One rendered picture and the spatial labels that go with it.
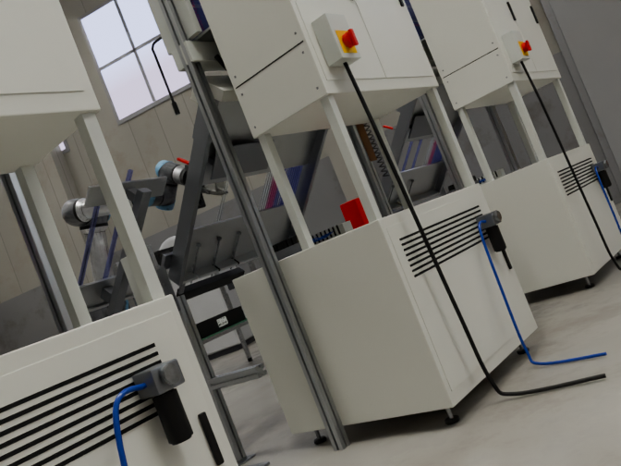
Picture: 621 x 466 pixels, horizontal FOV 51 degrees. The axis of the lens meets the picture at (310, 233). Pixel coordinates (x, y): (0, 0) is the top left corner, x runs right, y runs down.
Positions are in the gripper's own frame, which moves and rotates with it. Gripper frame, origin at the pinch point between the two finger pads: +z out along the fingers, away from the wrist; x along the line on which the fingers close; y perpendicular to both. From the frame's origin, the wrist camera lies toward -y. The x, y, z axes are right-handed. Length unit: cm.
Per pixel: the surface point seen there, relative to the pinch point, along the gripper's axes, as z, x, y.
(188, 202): 3.2, -21.0, 1.3
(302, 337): 60, -24, -28
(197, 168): 7.0, -21.0, 14.2
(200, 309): -285, 276, -244
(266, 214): -0.4, 26.9, -13.2
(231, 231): -1.2, 7.0, -16.9
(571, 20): -38, 514, 82
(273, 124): 39, -21, 35
